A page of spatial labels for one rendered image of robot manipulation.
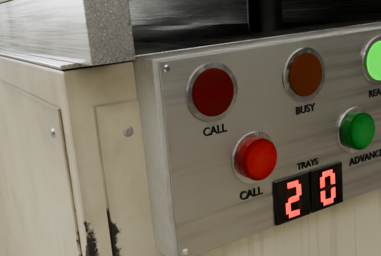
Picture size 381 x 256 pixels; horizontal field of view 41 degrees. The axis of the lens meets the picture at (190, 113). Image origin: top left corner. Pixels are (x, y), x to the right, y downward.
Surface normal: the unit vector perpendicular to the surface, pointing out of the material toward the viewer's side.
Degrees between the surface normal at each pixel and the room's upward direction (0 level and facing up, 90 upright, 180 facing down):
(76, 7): 90
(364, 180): 90
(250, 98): 90
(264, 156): 90
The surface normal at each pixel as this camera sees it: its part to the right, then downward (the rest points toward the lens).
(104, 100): 0.49, 0.14
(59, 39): -0.87, 0.18
